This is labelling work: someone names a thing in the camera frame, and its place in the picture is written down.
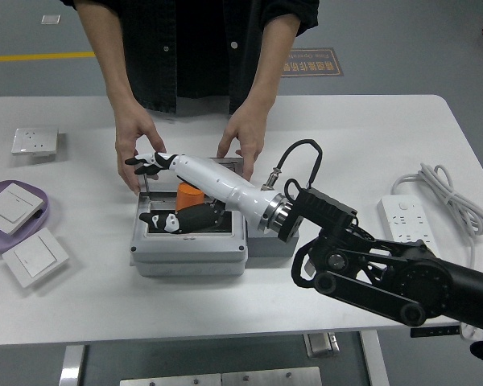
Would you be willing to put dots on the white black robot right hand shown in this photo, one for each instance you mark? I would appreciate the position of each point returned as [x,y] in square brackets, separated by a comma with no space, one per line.
[221,181]

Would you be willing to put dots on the person's left hand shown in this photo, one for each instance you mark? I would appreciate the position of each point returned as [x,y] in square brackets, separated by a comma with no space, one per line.
[247,128]

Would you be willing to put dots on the person's right hand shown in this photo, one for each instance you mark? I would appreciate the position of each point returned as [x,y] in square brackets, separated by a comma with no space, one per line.
[130,130]

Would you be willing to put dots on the orange cylinder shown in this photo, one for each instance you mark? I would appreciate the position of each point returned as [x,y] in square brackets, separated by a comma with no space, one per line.
[189,198]

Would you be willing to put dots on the grey junction box clear lid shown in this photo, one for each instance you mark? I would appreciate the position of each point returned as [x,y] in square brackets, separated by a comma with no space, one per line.
[185,257]

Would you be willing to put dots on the person's left forearm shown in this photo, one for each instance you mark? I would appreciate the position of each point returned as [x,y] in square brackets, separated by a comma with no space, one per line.
[271,68]

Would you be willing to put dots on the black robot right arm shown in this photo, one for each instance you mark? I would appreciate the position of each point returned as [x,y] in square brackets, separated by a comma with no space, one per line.
[386,277]

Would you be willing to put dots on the person's right forearm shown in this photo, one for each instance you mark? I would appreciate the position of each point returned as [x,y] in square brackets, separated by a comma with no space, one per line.
[108,60]

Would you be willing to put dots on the dark grey cube with hole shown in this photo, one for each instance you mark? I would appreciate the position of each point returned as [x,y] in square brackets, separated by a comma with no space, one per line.
[265,247]

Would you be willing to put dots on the person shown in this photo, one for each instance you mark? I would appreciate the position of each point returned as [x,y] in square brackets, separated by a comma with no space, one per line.
[201,48]

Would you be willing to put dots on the small silver floor plate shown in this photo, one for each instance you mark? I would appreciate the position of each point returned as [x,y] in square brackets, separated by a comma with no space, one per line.
[50,19]

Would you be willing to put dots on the white power strip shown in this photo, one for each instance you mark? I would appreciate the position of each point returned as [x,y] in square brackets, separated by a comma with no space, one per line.
[406,221]

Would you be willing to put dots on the white table leg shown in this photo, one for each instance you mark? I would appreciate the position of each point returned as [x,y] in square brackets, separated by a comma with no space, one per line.
[373,358]

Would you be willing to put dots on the black table control panel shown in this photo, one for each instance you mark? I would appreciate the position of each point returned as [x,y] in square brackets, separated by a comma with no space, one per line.
[434,332]

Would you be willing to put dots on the white wall socket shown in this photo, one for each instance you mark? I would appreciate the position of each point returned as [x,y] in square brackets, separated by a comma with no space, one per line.
[34,140]

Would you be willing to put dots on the white wall switch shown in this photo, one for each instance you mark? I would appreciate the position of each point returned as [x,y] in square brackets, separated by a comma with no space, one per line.
[12,207]
[34,257]

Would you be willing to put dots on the metal bracket under table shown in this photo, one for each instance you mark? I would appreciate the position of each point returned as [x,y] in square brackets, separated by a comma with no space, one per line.
[321,345]

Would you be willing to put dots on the steel base plate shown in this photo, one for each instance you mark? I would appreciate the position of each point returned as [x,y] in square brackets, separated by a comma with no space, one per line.
[169,380]
[271,377]

